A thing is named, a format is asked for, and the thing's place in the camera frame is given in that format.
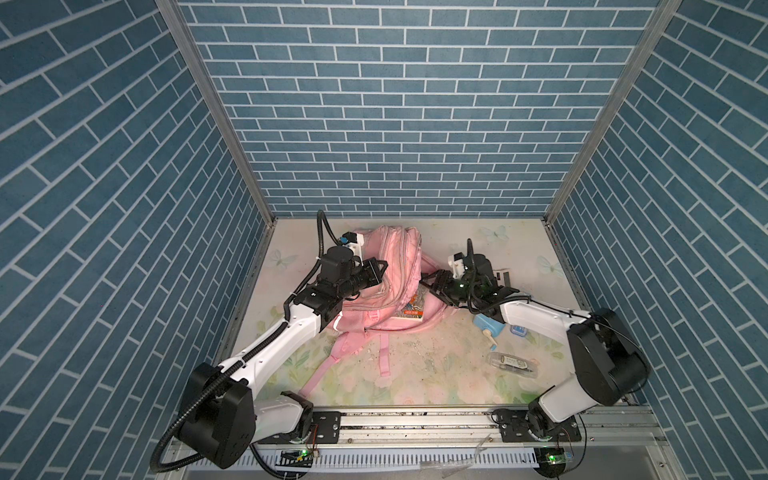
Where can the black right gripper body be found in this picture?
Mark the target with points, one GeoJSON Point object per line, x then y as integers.
{"type": "Point", "coordinates": [453, 289]}

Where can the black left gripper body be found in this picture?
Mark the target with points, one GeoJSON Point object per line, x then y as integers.
{"type": "Point", "coordinates": [363, 276]}

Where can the colourful comic book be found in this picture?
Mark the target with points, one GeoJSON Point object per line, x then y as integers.
{"type": "Point", "coordinates": [414, 308]}

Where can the pink student backpack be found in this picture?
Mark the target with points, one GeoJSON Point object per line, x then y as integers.
{"type": "Point", "coordinates": [380, 311]}

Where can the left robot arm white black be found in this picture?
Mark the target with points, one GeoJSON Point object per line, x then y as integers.
{"type": "Point", "coordinates": [218, 419]}

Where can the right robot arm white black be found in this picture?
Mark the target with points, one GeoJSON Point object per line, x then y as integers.
{"type": "Point", "coordinates": [608, 364]}

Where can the pink white calculator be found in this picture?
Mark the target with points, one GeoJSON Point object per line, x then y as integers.
{"type": "Point", "coordinates": [503, 277]}

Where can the light blue pencil sharpener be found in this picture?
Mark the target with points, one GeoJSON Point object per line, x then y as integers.
{"type": "Point", "coordinates": [490, 328]}

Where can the blue geometry set case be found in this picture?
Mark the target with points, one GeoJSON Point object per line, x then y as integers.
{"type": "Point", "coordinates": [518, 330]}

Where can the clear plastic pencil case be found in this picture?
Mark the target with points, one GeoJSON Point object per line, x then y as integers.
{"type": "Point", "coordinates": [512, 364]}

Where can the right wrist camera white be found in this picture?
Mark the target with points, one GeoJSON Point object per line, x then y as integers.
{"type": "Point", "coordinates": [457, 265]}

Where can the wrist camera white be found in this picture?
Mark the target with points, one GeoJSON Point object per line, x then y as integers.
{"type": "Point", "coordinates": [457, 265]}
{"type": "Point", "coordinates": [353, 241]}

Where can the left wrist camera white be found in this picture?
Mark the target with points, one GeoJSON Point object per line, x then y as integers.
{"type": "Point", "coordinates": [353, 241]}

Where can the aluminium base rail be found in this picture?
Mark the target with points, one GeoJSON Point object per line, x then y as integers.
{"type": "Point", "coordinates": [619, 442]}

